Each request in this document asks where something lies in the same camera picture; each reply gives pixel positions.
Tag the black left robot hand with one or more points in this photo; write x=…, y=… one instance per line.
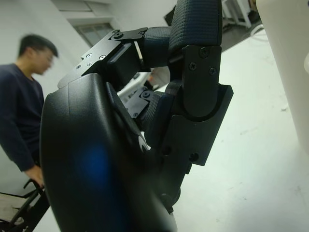
x=96, y=120

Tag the white two-slot toaster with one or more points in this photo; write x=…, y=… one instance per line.
x=287, y=72

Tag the person in dark sweater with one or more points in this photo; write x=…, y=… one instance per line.
x=17, y=104

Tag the window with metal bars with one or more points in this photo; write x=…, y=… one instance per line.
x=95, y=32

